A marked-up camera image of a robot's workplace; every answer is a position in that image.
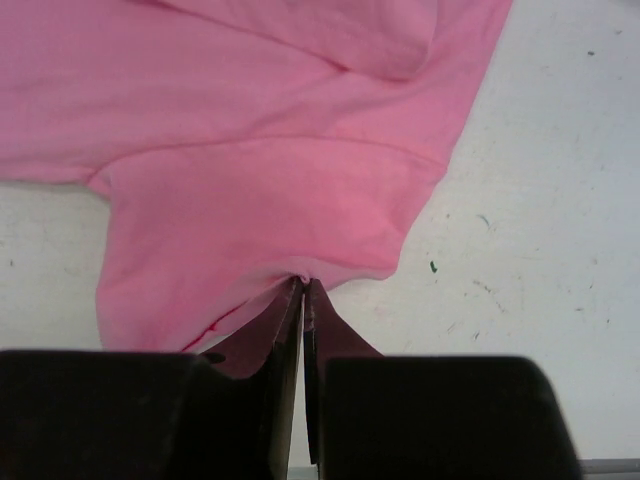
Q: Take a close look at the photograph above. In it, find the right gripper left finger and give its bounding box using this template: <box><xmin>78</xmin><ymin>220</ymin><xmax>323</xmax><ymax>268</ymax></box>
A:
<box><xmin>201</xmin><ymin>278</ymin><xmax>304</xmax><ymax>479</ymax></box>

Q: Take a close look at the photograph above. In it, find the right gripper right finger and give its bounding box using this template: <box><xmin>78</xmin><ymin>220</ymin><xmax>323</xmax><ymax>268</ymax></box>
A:
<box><xmin>302</xmin><ymin>279</ymin><xmax>382</xmax><ymax>465</ymax></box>

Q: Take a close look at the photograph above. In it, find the pink t shirt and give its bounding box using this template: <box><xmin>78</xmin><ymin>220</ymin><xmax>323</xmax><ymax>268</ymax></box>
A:
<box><xmin>1</xmin><ymin>1</ymin><xmax>511</xmax><ymax>351</ymax></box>

